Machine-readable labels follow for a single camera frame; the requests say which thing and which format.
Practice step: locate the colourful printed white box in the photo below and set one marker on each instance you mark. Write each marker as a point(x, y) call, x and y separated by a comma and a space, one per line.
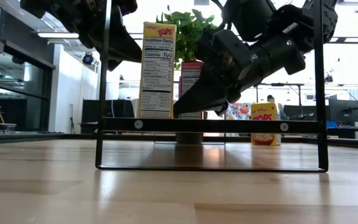
point(241, 112)

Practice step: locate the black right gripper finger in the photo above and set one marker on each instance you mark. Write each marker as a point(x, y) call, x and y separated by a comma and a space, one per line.
point(204, 96)
point(222, 111)

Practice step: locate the black metal table frame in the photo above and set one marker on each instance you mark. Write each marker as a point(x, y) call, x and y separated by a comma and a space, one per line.
point(57, 136)

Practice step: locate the person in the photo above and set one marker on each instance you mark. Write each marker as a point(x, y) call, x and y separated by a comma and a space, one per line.
point(270, 99)

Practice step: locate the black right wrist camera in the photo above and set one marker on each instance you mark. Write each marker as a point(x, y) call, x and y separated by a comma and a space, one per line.
point(247, 18)

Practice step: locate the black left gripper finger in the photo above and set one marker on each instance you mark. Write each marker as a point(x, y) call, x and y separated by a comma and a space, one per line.
point(123, 46)

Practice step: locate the black cabinet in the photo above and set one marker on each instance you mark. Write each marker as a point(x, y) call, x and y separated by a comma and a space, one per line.
point(117, 112)

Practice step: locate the long ceiling light strip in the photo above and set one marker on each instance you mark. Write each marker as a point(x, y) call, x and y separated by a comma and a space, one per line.
point(57, 35)

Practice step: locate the wooden shelf with black frame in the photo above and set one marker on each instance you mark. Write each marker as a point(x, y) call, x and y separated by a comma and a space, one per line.
point(197, 126)

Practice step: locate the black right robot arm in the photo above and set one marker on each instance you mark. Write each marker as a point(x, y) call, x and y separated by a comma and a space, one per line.
point(291, 46)

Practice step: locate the red cereal box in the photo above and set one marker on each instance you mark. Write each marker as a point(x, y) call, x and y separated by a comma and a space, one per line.
point(191, 74)

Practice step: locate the round black wall camera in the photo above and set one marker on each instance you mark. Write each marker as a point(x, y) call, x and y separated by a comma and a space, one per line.
point(88, 58)

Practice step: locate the black computer monitor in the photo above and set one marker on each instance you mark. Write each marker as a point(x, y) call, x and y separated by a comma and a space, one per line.
point(342, 110)

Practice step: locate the black framed background table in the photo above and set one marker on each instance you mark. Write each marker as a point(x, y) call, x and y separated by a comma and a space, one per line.
point(278, 84)

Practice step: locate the yellow cereal box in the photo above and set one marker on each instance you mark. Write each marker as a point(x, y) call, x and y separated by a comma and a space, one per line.
point(264, 110)
point(157, 77)

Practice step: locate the green plant in black pot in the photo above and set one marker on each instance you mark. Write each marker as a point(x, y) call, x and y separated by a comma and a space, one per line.
point(191, 28)

